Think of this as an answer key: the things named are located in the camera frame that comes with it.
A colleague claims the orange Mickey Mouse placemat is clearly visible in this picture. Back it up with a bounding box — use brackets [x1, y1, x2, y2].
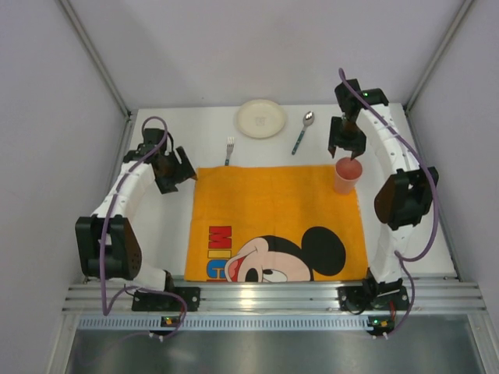
[185, 165, 368, 283]

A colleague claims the pink plastic cup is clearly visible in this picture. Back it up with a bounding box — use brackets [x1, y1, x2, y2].
[334, 157, 363, 195]

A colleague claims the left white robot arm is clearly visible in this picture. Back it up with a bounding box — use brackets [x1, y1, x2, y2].
[75, 129, 196, 292]

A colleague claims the aluminium mounting rail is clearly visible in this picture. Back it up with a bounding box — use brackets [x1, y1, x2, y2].
[61, 274, 487, 313]

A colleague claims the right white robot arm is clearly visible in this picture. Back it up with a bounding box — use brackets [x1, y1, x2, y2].
[327, 79, 439, 302]

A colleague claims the spoon with teal handle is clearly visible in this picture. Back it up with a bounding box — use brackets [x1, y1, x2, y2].
[292, 111, 315, 155]

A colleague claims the cream round plate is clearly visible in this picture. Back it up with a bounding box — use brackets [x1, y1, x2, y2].
[235, 99, 287, 139]

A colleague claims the fork with teal handle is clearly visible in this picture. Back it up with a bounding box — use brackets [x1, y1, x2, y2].
[225, 136, 235, 166]

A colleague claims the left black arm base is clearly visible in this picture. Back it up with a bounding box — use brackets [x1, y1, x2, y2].
[125, 286, 200, 312]

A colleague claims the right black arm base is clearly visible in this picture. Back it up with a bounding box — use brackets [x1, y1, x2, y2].
[338, 286, 409, 315]

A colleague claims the perforated grey cable duct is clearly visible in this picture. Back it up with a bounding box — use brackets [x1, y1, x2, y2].
[77, 314, 395, 332]

